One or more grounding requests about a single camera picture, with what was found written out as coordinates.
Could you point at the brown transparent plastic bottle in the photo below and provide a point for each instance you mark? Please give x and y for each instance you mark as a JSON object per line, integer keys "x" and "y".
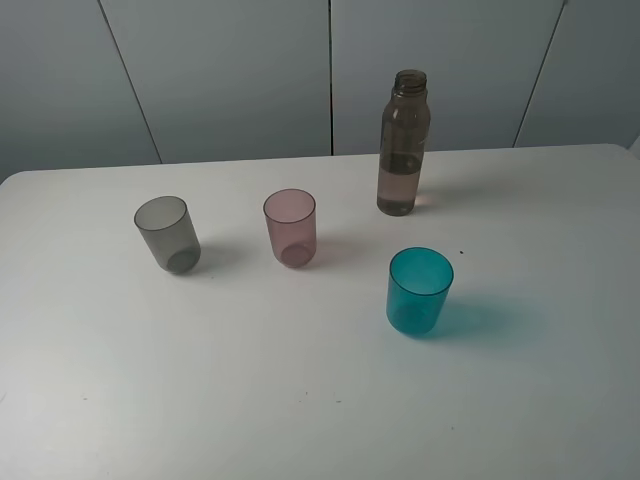
{"x": 404, "y": 130}

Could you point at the pink translucent plastic cup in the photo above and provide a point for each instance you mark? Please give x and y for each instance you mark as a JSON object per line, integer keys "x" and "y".
{"x": 290, "y": 216}

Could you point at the teal translucent plastic cup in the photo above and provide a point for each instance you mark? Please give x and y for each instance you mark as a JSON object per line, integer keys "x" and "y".
{"x": 418, "y": 285}

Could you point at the grey translucent plastic cup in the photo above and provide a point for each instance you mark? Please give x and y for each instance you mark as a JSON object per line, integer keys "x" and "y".
{"x": 167, "y": 229}

